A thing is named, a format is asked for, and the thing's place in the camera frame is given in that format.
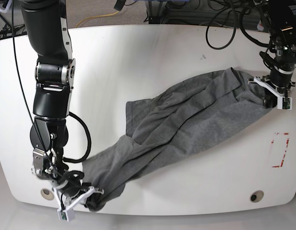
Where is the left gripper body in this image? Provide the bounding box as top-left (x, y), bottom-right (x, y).
top-left (248, 68), bottom-right (296, 105)

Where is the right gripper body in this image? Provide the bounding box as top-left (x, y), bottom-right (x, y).
top-left (52, 182), bottom-right (104, 211)

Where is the grey T-shirt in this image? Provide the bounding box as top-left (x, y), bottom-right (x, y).
top-left (83, 68), bottom-right (270, 208)

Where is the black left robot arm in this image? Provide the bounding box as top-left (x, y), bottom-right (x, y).
top-left (251, 0), bottom-right (296, 110)

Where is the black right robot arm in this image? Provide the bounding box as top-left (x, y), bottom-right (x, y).
top-left (20, 0), bottom-right (104, 211)

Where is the red tape rectangle marking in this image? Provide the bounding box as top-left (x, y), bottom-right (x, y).
top-left (268, 132), bottom-right (290, 168)

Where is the black tripod on floor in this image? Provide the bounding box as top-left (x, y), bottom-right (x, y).
top-left (0, 13), bottom-right (27, 40)

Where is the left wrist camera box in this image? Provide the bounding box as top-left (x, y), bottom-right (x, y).
top-left (277, 96), bottom-right (292, 110)

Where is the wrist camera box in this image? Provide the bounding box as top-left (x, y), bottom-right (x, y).
top-left (57, 208), bottom-right (75, 222)
top-left (277, 96), bottom-right (292, 110)

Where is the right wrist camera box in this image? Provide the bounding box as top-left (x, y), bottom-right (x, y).
top-left (57, 208), bottom-right (75, 222)

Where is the left table cable grommet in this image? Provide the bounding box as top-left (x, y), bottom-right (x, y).
top-left (40, 188), bottom-right (54, 201)

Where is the table cable grommet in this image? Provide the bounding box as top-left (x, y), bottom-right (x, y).
top-left (250, 190), bottom-right (264, 203)
top-left (40, 188), bottom-right (54, 201)

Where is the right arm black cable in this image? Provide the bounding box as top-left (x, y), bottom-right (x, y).
top-left (62, 112), bottom-right (93, 163)

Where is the right table cable grommet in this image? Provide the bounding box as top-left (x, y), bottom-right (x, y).
top-left (250, 190), bottom-right (264, 203)

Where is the black metal frame base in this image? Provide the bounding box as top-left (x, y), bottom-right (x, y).
top-left (147, 0), bottom-right (237, 27)

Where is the yellow cable on floor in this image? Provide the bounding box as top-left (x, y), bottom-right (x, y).
top-left (76, 9), bottom-right (121, 28)

